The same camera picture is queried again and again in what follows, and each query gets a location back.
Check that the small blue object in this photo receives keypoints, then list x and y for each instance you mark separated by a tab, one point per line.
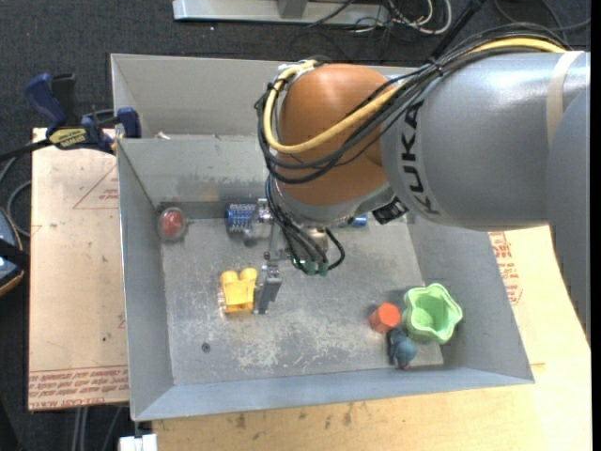
359	221

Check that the green star-shaped cup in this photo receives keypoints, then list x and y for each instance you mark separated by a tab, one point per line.
431	314

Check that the grey metal bin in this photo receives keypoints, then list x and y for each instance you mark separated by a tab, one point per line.
305	336

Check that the blue toy animal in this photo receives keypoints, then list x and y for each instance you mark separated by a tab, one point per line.
402	349

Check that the red and clear round object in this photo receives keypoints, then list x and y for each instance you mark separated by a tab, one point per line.
171	223

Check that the orange hexagonal block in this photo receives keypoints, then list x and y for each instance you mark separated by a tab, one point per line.
385	316

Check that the brown cardboard board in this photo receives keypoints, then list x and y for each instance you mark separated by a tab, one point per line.
75	270

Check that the yellow toy block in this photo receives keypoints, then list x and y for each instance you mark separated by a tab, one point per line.
238	291

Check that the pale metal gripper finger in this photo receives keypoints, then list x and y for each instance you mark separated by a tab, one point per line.
268	291
264	212

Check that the blue ribbed toy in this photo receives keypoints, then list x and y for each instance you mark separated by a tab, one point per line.
239	219

